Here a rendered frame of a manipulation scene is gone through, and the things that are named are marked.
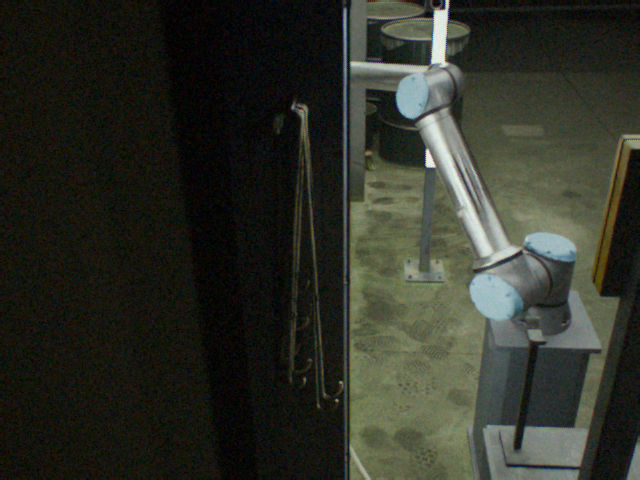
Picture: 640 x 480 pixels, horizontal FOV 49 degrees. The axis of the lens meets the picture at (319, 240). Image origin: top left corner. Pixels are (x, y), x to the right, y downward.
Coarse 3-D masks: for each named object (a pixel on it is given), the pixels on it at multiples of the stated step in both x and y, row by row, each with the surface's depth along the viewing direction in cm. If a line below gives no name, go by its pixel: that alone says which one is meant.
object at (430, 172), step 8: (432, 168) 328; (424, 176) 334; (432, 176) 330; (424, 184) 333; (432, 184) 332; (424, 192) 335; (432, 192) 334; (424, 200) 336; (432, 200) 336; (424, 208) 339; (432, 208) 338; (424, 216) 341; (432, 216) 341; (424, 224) 343; (424, 232) 345; (424, 240) 347; (424, 248) 350; (424, 256) 352; (424, 264) 354
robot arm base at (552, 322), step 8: (568, 296) 209; (536, 304) 207; (544, 304) 206; (552, 304) 206; (560, 304) 207; (568, 304) 211; (528, 312) 209; (536, 312) 208; (544, 312) 207; (552, 312) 207; (560, 312) 208; (568, 312) 210; (512, 320) 214; (520, 320) 211; (544, 320) 207; (552, 320) 207; (560, 320) 208; (568, 320) 211; (520, 328) 211; (544, 328) 208; (552, 328) 208; (560, 328) 208
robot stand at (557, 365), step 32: (576, 320) 215; (512, 352) 207; (544, 352) 206; (576, 352) 204; (480, 384) 240; (512, 384) 213; (544, 384) 212; (576, 384) 211; (480, 416) 239; (512, 416) 220; (544, 416) 219; (576, 416) 222; (480, 448) 238
